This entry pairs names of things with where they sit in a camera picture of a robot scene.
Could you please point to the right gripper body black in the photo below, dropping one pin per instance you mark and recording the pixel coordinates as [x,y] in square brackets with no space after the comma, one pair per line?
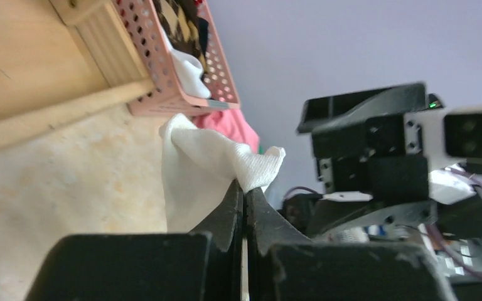
[371,157]

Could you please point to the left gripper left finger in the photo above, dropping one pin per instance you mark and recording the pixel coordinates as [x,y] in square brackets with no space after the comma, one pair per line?
[202,264]

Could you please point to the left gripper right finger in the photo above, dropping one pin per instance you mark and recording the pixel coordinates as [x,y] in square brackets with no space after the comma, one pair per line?
[283,264]

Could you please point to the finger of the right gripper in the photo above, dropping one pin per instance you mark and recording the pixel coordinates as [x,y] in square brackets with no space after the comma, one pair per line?
[334,217]
[351,108]

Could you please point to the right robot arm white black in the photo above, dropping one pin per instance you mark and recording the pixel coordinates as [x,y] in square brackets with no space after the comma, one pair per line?
[454,241]

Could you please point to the pink cloth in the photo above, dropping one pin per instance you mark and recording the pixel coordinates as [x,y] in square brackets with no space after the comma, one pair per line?
[232,124]

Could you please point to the brown argyle sock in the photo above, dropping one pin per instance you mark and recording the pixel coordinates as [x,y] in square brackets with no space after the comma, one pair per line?
[186,31]

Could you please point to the pink plastic basket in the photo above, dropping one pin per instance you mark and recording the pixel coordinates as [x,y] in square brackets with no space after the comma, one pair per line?
[143,25]

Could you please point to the wooden clothes rack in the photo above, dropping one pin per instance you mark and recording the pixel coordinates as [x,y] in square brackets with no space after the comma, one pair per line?
[61,61]

